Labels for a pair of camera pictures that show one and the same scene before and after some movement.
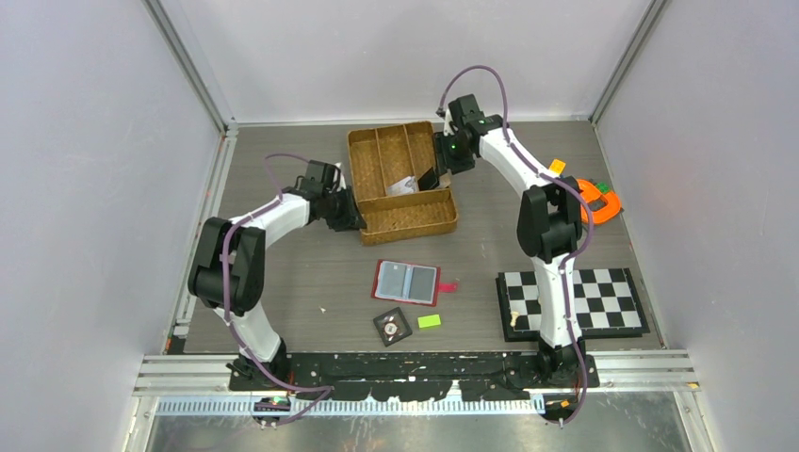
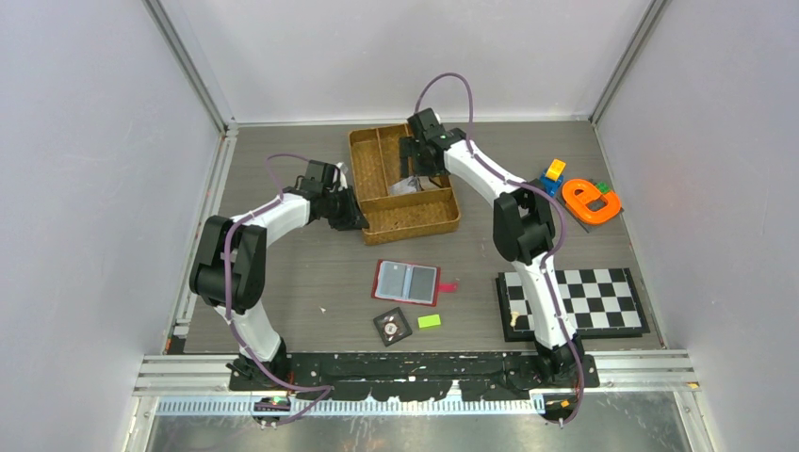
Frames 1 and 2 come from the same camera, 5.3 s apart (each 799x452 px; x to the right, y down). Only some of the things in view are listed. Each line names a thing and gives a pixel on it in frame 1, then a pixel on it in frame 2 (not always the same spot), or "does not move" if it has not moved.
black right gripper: [446, 163] to [407, 149]
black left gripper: [351, 219] does not move
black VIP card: [422, 283] does not move
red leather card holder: [409, 282] does not move
